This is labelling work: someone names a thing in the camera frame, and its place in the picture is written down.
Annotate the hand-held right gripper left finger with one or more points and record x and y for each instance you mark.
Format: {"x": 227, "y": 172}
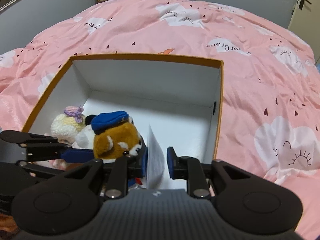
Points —
{"x": 144, "y": 166}

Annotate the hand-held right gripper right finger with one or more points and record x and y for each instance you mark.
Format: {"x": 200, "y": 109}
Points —
{"x": 171, "y": 162}

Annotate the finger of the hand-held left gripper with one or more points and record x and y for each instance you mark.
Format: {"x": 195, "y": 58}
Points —
{"x": 77, "y": 155}
{"x": 45, "y": 169}

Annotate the brown dog plush blue hat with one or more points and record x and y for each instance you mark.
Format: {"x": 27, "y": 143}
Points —
{"x": 110, "y": 140}

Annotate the orange cardboard box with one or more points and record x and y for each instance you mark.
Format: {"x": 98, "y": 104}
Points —
{"x": 150, "y": 80}

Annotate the white paper tag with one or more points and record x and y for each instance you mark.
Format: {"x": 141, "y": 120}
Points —
{"x": 155, "y": 160}

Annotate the white plush toy striped feet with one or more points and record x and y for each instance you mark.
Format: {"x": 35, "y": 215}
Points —
{"x": 83, "y": 137}

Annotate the cream crochet doll purple flower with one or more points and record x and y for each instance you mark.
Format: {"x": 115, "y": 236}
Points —
{"x": 65, "y": 127}

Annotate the pink printed blanket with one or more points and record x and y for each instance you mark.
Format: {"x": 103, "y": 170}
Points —
{"x": 175, "y": 35}

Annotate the cream door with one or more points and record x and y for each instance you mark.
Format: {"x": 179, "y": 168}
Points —
{"x": 307, "y": 20}

